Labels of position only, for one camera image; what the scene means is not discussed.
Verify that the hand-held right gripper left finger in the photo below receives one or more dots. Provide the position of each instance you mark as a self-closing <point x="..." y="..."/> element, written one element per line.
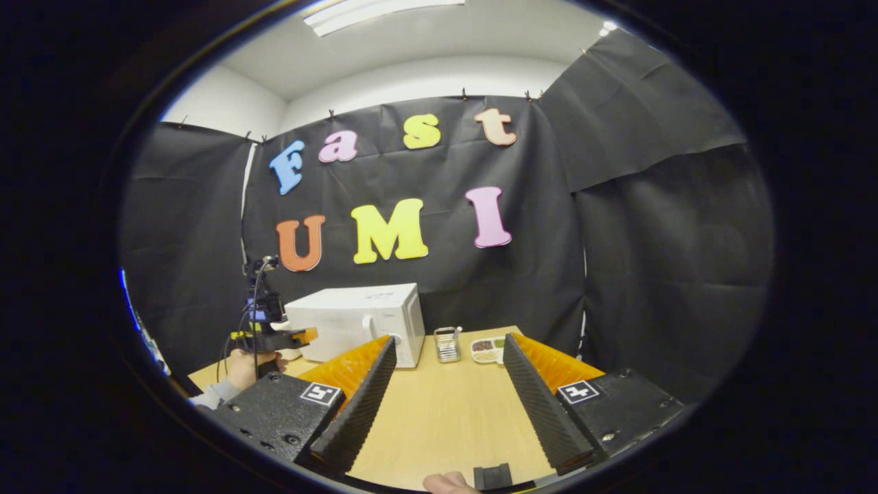
<point x="360" y="412"/>

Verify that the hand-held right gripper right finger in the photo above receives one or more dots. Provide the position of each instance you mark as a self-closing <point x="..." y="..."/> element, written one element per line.
<point x="542" y="412"/>

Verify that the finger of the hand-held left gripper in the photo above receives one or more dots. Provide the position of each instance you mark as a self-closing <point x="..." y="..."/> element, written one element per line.
<point x="307" y="336"/>

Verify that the white microwave oven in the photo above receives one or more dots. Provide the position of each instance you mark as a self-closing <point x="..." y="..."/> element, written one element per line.
<point x="357" y="322"/>

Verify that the white divided bean dish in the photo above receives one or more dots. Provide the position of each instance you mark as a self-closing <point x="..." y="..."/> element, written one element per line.
<point x="485" y="350"/>

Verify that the black backdrop cloth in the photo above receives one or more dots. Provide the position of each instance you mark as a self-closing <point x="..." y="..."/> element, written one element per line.
<point x="535" y="274"/>

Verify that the long ceiling light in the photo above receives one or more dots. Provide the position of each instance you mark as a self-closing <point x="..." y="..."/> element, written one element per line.
<point x="384" y="10"/>

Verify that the small ceiling light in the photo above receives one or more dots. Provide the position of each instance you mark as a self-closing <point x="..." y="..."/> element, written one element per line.
<point x="607" y="29"/>

